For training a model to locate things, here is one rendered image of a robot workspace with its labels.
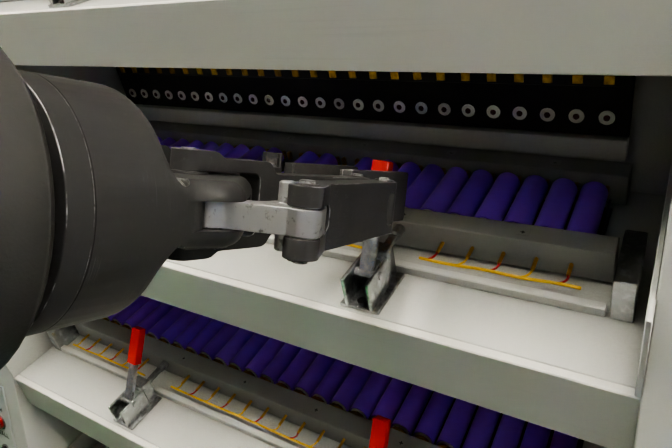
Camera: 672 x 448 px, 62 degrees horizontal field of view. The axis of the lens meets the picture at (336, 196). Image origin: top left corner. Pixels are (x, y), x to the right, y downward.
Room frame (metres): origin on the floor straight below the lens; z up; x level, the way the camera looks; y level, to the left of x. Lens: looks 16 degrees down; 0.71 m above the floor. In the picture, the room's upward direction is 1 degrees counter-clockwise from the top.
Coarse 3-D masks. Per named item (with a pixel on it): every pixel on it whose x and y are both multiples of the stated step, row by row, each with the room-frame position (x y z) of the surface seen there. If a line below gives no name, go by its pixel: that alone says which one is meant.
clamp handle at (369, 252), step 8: (376, 160) 0.35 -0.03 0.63; (376, 168) 0.34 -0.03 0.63; (384, 168) 0.34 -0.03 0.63; (392, 168) 0.35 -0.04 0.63; (368, 240) 0.33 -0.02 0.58; (376, 240) 0.33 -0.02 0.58; (368, 248) 0.33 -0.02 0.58; (376, 248) 0.33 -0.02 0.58; (368, 256) 0.33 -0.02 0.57; (376, 256) 0.33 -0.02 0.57; (360, 264) 0.33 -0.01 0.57; (368, 264) 0.33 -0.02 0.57; (376, 264) 0.33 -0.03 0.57
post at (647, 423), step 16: (656, 304) 0.23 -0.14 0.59; (656, 320) 0.23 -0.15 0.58; (656, 336) 0.23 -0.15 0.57; (656, 352) 0.23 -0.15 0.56; (656, 368) 0.23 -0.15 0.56; (656, 384) 0.23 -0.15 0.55; (656, 400) 0.23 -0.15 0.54; (640, 416) 0.23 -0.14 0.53; (656, 416) 0.23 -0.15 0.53; (640, 432) 0.23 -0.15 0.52; (656, 432) 0.22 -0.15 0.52
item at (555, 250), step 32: (416, 224) 0.36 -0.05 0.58; (448, 224) 0.36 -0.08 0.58; (480, 224) 0.35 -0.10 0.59; (512, 224) 0.34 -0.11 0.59; (480, 256) 0.34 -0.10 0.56; (512, 256) 0.33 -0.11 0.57; (544, 256) 0.32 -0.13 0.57; (576, 256) 0.31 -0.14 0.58; (608, 256) 0.30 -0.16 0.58; (576, 288) 0.30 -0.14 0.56
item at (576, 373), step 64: (256, 128) 0.58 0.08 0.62; (320, 128) 0.53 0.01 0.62; (384, 128) 0.49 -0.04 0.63; (448, 128) 0.46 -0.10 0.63; (256, 256) 0.40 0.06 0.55; (448, 256) 0.36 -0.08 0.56; (640, 256) 0.29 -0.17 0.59; (256, 320) 0.37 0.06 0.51; (320, 320) 0.33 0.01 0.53; (384, 320) 0.31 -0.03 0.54; (448, 320) 0.30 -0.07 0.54; (512, 320) 0.29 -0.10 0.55; (576, 320) 0.28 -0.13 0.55; (640, 320) 0.28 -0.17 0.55; (448, 384) 0.29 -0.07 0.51; (512, 384) 0.27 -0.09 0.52; (576, 384) 0.24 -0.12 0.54; (640, 384) 0.23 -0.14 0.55
